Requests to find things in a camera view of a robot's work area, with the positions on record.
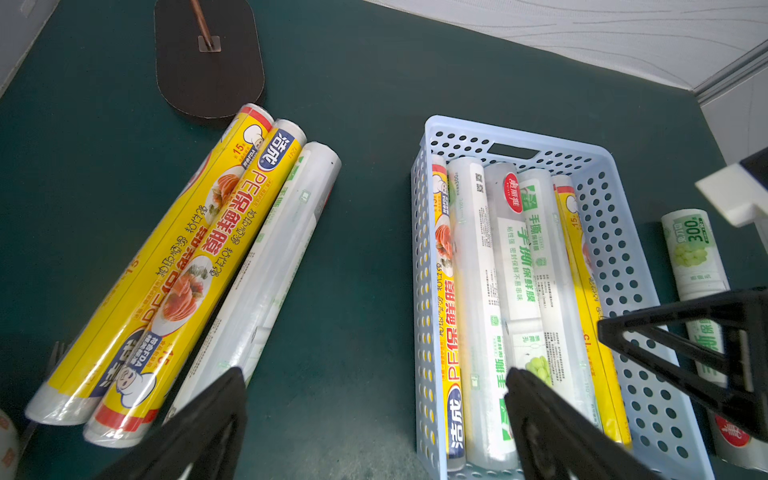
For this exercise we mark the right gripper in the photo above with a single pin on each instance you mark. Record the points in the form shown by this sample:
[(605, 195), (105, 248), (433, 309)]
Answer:
[(742, 316)]

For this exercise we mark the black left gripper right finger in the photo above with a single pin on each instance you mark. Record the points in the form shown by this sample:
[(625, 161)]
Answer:
[(555, 441)]

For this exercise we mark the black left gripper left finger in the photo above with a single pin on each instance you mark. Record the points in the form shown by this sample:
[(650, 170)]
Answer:
[(205, 437)]

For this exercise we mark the yellow wrap roll chef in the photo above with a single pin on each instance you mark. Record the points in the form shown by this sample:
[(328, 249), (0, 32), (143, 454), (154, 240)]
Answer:
[(603, 371)]

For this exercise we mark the yellow wrap roll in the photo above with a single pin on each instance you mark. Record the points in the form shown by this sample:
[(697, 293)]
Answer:
[(92, 362), (448, 329), (140, 388)]

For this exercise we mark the blue plastic basket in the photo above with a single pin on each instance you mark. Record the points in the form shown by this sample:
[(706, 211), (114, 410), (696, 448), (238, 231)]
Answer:
[(665, 432)]

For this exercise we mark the white red wrap roll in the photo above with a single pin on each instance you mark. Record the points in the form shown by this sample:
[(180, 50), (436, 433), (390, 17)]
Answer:
[(245, 321)]

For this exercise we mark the white green grape wrap roll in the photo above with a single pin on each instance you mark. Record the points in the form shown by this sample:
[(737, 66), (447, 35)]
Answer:
[(489, 439)]

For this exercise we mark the white patterned round fan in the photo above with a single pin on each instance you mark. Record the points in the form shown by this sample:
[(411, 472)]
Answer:
[(9, 448)]

